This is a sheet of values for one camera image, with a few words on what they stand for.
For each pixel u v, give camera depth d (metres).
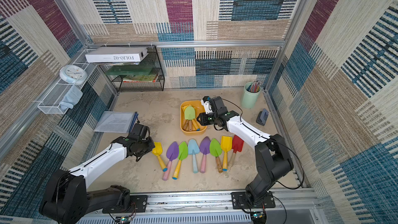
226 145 0.92
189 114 1.02
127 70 0.95
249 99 1.04
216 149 0.91
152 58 1.02
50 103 0.66
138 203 0.74
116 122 1.03
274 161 0.45
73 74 0.75
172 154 0.89
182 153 0.89
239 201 0.73
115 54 0.78
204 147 0.92
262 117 0.99
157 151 0.89
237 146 0.91
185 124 0.99
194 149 0.91
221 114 0.68
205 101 0.79
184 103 1.05
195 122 1.00
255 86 0.99
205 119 0.78
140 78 1.00
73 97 0.69
